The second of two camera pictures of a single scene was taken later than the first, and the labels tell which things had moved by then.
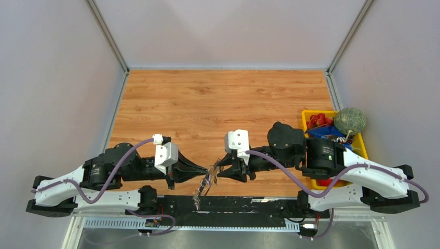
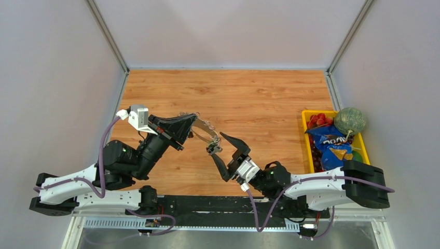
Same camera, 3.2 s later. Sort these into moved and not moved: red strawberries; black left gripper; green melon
Moved: black left gripper
Not moved: red strawberries; green melon
